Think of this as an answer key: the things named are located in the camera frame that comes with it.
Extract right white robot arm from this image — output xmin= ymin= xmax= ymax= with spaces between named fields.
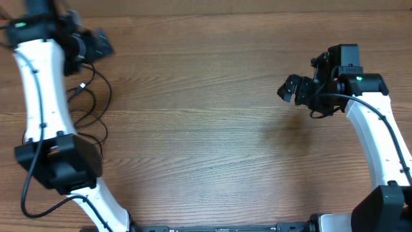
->
xmin=275 ymin=44 xmax=411 ymax=232

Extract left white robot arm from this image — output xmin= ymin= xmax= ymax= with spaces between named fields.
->
xmin=6 ymin=0 xmax=137 ymax=231

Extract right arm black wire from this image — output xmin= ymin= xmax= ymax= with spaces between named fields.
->
xmin=308 ymin=66 xmax=412 ymax=186

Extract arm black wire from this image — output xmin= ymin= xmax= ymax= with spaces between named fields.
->
xmin=308 ymin=66 xmax=412 ymax=186
xmin=0 ymin=41 xmax=113 ymax=232

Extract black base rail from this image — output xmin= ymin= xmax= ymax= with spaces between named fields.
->
xmin=138 ymin=212 xmax=353 ymax=232

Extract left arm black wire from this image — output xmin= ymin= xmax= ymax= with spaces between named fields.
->
xmin=0 ymin=41 xmax=113 ymax=232

